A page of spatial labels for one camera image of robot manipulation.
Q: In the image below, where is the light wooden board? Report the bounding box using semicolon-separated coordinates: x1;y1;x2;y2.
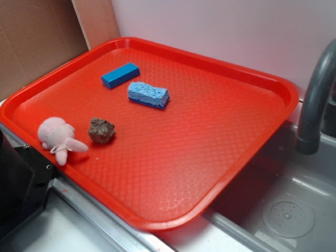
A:
71;0;120;50

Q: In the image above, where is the grey faucet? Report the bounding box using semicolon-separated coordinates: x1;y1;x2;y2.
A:
295;40;335;155

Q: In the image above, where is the grey plastic sink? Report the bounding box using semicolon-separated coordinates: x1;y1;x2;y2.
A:
157;111;335;251

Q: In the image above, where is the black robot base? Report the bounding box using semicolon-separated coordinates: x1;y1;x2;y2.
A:
1;133;55;241

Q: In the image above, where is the light blue sponge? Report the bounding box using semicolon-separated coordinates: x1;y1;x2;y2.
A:
128;82;170;109

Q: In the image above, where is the brown cardboard panel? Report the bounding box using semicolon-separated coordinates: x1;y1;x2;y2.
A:
1;1;88;100

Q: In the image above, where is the brown rock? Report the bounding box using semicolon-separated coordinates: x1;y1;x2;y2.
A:
88;117;116;144

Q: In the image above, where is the red plastic tray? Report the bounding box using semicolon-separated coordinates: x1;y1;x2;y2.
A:
1;38;299;231

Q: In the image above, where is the blue rectangular block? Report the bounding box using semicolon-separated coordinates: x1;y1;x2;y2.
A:
101;63;140;89

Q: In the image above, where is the pink plush bunny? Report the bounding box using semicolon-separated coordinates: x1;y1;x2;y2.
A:
37;117;89;166

